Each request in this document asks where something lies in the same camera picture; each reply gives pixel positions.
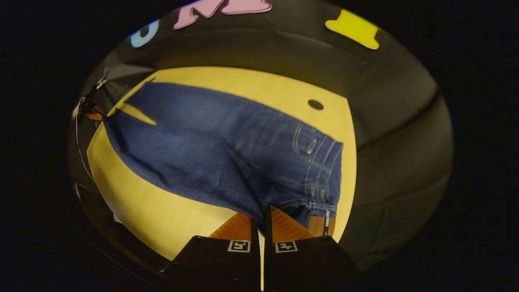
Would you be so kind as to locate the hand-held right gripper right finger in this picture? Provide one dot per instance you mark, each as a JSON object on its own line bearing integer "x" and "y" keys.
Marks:
{"x": 268, "y": 259}

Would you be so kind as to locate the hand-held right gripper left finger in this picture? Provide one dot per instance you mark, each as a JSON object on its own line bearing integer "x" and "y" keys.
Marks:
{"x": 254, "y": 259}

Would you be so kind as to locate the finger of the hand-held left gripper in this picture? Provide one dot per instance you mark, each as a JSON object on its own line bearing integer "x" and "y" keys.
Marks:
{"x": 94, "y": 114}

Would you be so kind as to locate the blue denim jeans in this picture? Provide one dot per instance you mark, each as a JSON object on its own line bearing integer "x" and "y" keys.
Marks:
{"x": 211, "y": 154}

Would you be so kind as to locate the round black table grommet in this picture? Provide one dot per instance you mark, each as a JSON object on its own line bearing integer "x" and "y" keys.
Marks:
{"x": 315, "y": 104}

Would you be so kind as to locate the black backdrop cloth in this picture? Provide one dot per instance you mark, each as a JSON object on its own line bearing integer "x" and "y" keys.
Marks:
{"x": 397, "y": 142}

